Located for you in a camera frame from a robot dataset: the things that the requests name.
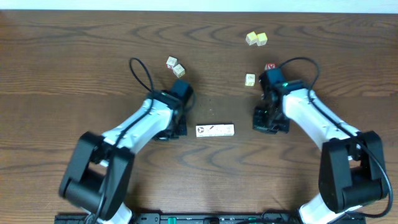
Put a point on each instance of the red-edged wooden block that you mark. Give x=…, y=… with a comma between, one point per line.
x=171, y=62

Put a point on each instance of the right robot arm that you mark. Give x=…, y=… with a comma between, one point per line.
x=352, y=167

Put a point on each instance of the yellow-top block left of pair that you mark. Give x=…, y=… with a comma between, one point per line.
x=251, y=38

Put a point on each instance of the yellow number 8 block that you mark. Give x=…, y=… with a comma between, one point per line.
x=250, y=79

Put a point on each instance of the yellow letter G block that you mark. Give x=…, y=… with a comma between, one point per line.
x=179, y=71

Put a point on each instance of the red letter A block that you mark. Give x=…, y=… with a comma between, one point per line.
x=270, y=66

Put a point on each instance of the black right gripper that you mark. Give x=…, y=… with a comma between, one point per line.
x=258, y=126

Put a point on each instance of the green-edged wooden block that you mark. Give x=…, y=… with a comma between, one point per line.
x=219, y=130

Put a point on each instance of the red-edged spiral block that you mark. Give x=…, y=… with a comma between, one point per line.
x=228, y=129

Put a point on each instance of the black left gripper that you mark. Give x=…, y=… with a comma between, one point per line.
x=173, y=132

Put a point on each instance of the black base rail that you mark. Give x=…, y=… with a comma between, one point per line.
x=270, y=216

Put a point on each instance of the yellow-top block right of pair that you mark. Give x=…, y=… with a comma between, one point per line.
x=262, y=39

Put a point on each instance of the green O wooden block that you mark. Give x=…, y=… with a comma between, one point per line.
x=200, y=131

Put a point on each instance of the yellow-top block of pair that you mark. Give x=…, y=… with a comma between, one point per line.
x=262, y=39
x=251, y=38

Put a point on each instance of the blue-edged wooden block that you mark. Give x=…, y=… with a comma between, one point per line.
x=210, y=130

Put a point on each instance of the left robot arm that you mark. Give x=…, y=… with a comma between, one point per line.
x=99, y=170

